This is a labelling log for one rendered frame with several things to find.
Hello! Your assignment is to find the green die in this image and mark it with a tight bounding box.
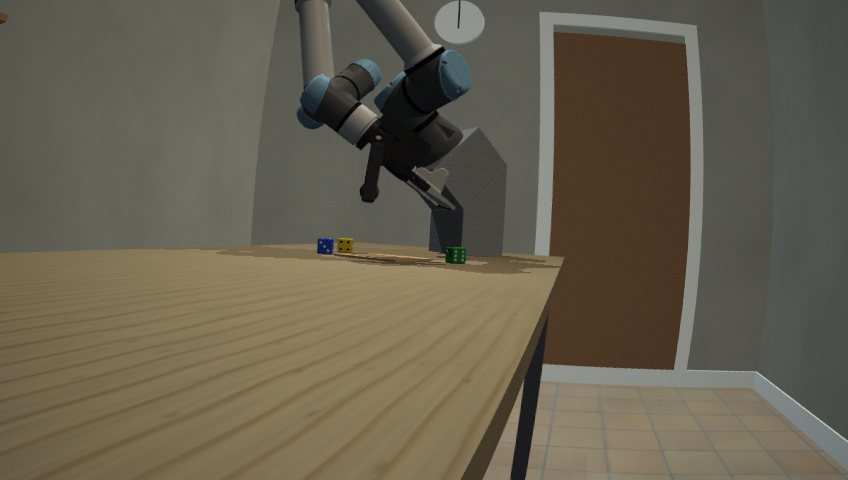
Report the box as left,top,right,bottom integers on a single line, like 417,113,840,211
445,247,466,264

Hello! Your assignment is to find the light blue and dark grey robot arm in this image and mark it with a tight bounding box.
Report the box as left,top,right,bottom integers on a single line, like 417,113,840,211
295,0,471,203

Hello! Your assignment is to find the blue die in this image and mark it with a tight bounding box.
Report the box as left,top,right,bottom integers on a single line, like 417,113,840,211
317,238,334,254

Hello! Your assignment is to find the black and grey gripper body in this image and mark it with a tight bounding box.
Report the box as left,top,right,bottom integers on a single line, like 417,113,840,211
356,112,431,181

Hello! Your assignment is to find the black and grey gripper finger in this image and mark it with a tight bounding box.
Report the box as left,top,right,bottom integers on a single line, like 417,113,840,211
393,163,456,210
403,180,451,210

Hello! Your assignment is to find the yellow die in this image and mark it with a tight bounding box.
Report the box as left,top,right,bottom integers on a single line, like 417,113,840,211
338,238,353,253

